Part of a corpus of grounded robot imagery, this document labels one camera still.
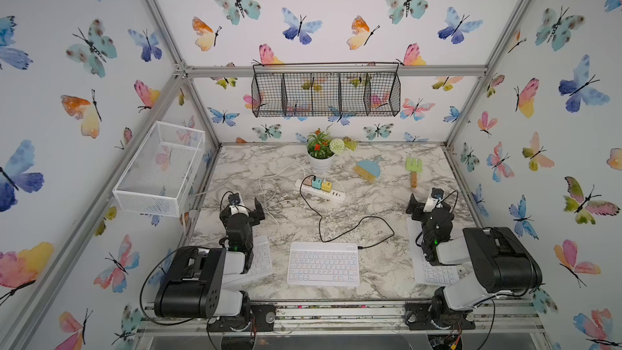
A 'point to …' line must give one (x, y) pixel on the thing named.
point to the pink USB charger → (308, 181)
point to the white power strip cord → (244, 177)
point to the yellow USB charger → (326, 186)
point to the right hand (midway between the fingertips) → (429, 195)
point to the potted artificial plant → (321, 150)
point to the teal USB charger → (317, 184)
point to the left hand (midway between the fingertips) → (245, 199)
